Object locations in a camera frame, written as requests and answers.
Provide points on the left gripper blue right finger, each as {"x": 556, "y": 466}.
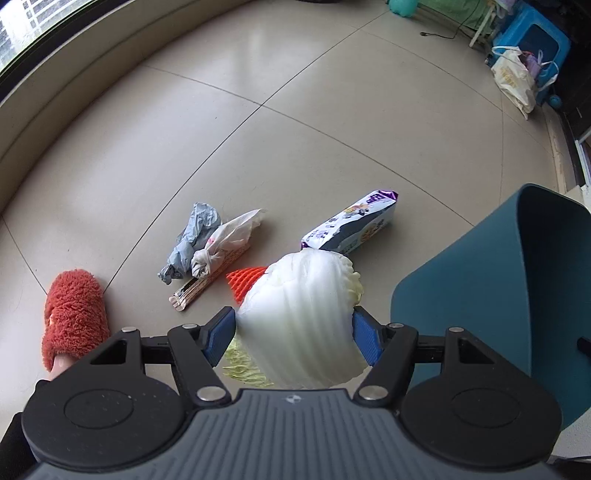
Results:
{"x": 368, "y": 334}

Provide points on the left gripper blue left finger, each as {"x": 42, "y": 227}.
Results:
{"x": 217, "y": 334}

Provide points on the long pink snack wrapper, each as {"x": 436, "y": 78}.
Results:
{"x": 192, "y": 289}

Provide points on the white cabbage piece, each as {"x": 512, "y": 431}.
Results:
{"x": 294, "y": 329}

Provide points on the purple white biscuit package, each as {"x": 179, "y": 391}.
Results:
{"x": 355, "y": 225}

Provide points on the knotted white plastic bag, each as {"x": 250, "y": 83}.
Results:
{"x": 227, "y": 238}

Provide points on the teal plastic trash bin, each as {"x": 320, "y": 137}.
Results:
{"x": 520, "y": 282}

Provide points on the crumpled grey plastic bag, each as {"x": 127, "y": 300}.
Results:
{"x": 202, "y": 222}

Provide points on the red fuzzy slipper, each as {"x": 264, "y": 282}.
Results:
{"x": 75, "y": 320}

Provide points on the white tote bag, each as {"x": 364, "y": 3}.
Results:
{"x": 515, "y": 73}

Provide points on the small blue ball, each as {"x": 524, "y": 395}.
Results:
{"x": 555, "y": 102}

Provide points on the teal spray bottle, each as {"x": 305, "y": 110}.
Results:
{"x": 403, "y": 8}

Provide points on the blue plastic stool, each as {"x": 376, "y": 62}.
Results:
{"x": 531, "y": 31}

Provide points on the white drying rack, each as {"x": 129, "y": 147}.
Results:
{"x": 489, "y": 17}

